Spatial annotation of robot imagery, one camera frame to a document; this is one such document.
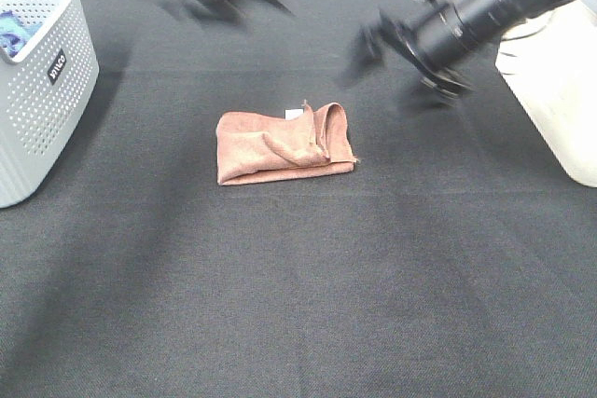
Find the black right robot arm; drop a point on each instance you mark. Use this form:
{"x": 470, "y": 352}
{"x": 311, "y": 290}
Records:
{"x": 493, "y": 18}

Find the blue cloth in basket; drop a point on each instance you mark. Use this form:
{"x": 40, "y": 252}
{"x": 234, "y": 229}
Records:
{"x": 15, "y": 34}

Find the brown microfibre towel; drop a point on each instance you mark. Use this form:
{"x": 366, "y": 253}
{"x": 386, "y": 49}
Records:
{"x": 254, "y": 148}

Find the grey perforated laundry basket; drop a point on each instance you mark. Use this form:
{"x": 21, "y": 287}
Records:
{"x": 45, "y": 89}

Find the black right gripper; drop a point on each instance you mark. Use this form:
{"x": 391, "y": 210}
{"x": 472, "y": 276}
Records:
{"x": 433, "y": 43}

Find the white plastic bin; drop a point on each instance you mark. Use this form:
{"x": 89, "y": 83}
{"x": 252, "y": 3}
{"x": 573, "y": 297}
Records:
{"x": 549, "y": 64}

